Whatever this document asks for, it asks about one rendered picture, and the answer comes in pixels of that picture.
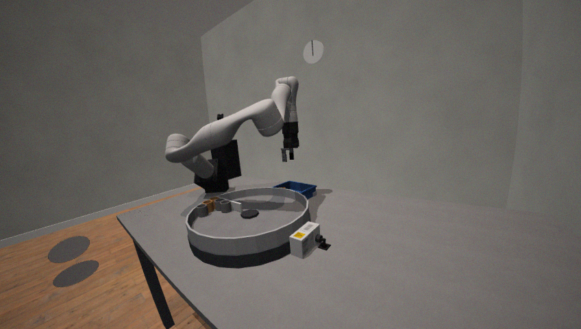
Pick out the blue plastic crate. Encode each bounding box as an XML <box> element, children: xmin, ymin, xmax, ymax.
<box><xmin>273</xmin><ymin>181</ymin><xmax>317</xmax><ymax>199</ymax></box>

